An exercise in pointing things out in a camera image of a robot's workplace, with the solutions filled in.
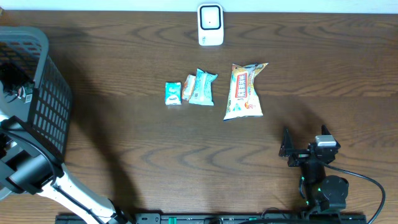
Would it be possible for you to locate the yellow snack bag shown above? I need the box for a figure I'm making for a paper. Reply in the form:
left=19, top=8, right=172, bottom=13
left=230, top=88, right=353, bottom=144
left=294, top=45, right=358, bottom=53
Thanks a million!
left=223, top=63, right=268, bottom=121

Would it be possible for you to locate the teal snack packet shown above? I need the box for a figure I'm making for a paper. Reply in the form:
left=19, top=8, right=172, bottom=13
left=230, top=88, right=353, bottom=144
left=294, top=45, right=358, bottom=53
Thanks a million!
left=188, top=68, right=218, bottom=106

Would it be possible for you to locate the orange snack packet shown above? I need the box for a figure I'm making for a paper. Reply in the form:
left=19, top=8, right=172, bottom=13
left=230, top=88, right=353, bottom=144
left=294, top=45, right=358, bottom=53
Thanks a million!
left=182, top=75, right=196, bottom=101

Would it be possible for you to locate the small teal tissue pack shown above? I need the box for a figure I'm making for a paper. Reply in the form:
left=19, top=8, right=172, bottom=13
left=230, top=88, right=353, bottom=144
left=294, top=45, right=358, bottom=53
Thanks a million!
left=165, top=82, right=182, bottom=106

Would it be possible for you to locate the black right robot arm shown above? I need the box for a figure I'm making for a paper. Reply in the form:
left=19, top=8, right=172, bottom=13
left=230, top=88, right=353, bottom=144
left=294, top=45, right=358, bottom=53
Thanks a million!
left=279, top=125, right=349, bottom=218

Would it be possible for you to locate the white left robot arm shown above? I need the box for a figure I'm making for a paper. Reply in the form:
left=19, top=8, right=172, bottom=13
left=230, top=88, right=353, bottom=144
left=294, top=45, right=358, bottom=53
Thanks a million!
left=1, top=63, right=163, bottom=223

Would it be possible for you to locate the white barcode scanner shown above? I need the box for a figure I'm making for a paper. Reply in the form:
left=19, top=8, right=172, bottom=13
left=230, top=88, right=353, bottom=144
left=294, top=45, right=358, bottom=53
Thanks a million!
left=197, top=3, right=224, bottom=46

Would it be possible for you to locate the grey plastic basket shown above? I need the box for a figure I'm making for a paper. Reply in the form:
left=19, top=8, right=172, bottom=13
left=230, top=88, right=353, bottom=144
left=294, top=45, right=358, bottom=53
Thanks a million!
left=1, top=26, right=73, bottom=154

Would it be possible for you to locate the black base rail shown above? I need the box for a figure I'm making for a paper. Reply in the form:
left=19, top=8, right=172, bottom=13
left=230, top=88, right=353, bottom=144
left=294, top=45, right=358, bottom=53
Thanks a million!
left=55, top=212, right=368, bottom=224

